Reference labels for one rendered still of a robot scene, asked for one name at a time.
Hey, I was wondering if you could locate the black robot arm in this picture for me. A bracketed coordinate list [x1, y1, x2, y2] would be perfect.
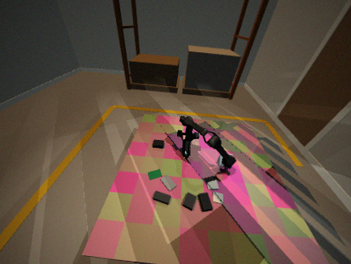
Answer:
[179, 116, 236, 169]

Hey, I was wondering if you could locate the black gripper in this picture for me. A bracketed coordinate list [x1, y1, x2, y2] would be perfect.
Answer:
[177, 128, 199, 140]

